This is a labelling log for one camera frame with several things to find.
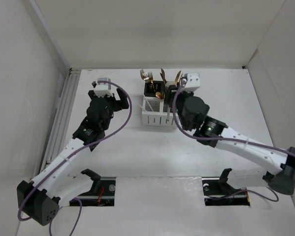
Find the white utensil container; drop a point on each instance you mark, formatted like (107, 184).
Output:
(158, 117)

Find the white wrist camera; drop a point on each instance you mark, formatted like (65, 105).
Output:
(102, 88)
(191, 82)

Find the rose gold fork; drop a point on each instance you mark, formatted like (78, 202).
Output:
(146, 78)

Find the beige plastic spoon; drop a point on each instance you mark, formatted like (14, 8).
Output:
(168, 109)

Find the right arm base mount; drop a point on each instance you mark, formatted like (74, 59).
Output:
(217, 192)

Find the black utensil container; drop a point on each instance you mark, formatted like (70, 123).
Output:
(167, 89)

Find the rose gold knife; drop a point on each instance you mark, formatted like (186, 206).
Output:
(164, 78)

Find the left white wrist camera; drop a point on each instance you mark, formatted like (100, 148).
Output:
(102, 88)

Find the aluminium rail frame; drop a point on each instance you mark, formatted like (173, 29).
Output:
(55, 141)

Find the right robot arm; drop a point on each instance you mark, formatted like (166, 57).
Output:
(278, 165)

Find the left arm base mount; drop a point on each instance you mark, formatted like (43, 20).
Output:
(101, 193)

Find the gold fork green handle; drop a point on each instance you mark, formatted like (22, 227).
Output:
(150, 75)

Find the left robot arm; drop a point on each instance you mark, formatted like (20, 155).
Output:
(41, 198)

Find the silver fork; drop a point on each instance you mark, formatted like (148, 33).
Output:
(141, 73)

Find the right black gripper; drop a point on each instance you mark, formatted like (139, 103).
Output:
(169, 94)

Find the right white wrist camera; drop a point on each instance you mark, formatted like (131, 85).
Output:
(191, 82)

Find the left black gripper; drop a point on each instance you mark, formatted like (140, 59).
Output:
(118, 104)

